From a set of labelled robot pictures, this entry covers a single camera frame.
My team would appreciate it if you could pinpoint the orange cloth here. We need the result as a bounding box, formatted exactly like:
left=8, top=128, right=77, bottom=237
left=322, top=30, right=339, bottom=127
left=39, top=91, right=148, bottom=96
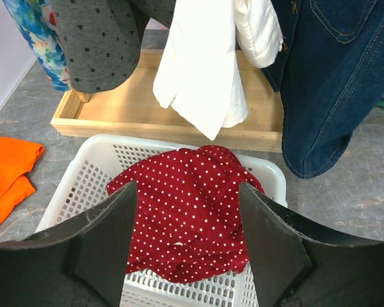
left=0, top=137, right=45, bottom=225

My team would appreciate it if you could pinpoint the grey dotted skirt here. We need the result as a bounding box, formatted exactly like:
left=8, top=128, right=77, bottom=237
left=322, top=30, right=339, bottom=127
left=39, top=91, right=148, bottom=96
left=52, top=0, right=175, bottom=93

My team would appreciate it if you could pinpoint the dark blue denim skirt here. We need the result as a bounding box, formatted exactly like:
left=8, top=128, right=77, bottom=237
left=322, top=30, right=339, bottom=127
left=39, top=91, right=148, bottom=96
left=263, top=0, right=384, bottom=178

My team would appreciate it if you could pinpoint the wooden clothes rack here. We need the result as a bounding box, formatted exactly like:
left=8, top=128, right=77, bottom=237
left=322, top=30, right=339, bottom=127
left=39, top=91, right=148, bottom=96
left=51, top=50, right=283, bottom=152

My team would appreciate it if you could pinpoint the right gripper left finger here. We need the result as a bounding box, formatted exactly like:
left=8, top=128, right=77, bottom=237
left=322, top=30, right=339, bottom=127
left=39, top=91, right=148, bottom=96
left=0, top=182, right=138, bottom=306

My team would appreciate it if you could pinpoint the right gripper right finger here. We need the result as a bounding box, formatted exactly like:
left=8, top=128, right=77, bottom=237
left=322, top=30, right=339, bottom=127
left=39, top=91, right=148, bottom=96
left=239, top=184, right=384, bottom=306

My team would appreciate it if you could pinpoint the red polka dot skirt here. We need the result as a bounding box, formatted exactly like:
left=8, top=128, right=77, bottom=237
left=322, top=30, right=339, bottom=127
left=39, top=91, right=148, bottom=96
left=107, top=145, right=261, bottom=283

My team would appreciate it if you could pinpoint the blue floral skirt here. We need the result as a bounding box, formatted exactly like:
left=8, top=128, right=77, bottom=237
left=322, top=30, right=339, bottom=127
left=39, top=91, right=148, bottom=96
left=3, top=0, right=71, bottom=91

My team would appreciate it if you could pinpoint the white pleated skirt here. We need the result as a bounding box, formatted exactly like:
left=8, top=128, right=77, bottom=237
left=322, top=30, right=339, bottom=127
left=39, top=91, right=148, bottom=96
left=153, top=1, right=284, bottom=141

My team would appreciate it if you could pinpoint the white plastic basket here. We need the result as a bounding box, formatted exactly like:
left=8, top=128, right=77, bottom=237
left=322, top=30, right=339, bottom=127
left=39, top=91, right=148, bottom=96
left=38, top=135, right=286, bottom=306

